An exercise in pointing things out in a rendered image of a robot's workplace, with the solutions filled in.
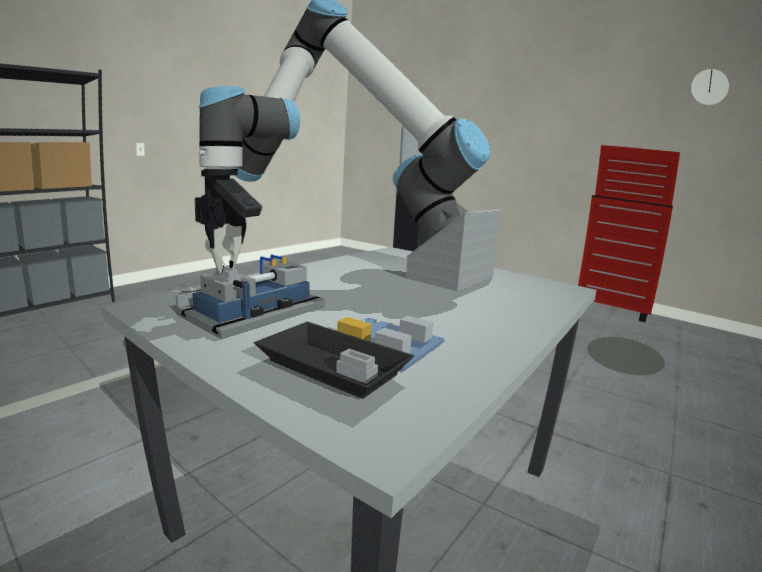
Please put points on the yellow rectangular block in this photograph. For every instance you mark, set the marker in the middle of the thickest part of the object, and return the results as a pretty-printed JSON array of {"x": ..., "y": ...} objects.
[{"x": 355, "y": 328}]

